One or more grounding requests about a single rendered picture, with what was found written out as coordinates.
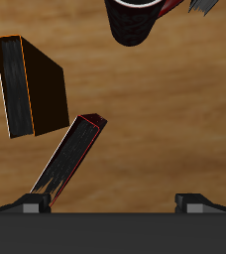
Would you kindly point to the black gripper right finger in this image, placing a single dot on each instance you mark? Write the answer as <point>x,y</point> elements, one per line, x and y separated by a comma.
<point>192,202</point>

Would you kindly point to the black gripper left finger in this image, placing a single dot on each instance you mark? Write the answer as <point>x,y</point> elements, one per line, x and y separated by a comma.
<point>32,202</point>

